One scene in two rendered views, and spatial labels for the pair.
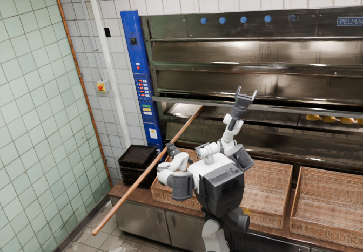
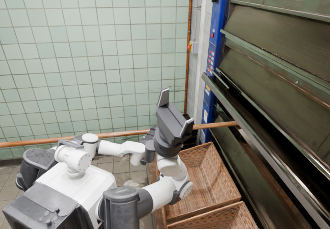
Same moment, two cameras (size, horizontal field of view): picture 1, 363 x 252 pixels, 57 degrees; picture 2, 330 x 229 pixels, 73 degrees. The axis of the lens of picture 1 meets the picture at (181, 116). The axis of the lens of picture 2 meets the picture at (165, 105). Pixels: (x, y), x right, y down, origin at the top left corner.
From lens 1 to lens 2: 1.82 m
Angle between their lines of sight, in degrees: 45
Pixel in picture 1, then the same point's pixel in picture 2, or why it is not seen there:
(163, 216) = not seen: hidden behind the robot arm
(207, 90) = (253, 96)
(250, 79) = (317, 114)
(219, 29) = not seen: outside the picture
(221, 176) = (35, 206)
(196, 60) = (256, 43)
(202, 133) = (235, 148)
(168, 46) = (243, 13)
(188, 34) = not seen: outside the picture
